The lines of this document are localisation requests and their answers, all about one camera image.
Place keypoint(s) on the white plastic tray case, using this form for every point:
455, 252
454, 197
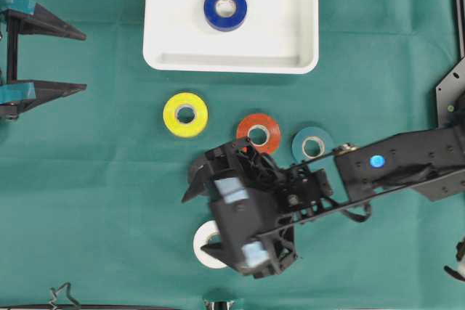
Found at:
276, 36

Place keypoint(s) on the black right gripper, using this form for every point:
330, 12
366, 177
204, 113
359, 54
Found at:
253, 203

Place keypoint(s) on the red tape roll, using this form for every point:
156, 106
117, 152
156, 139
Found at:
262, 122

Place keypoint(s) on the white black object right edge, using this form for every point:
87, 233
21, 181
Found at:
458, 272

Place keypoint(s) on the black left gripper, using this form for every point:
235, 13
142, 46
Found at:
28, 17

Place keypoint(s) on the black aluminium frame rail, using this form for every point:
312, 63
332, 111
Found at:
458, 8

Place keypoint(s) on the black tape roll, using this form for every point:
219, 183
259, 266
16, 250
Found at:
195, 177

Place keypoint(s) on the yellow tape roll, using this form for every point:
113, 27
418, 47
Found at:
185, 115

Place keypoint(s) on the teal green tape roll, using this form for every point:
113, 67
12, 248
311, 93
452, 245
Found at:
310, 143

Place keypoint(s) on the silver camera mount bracket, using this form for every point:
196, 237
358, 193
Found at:
219, 304

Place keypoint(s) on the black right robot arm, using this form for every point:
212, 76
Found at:
430, 162

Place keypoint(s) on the blue tape roll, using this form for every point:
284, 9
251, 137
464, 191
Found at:
225, 15

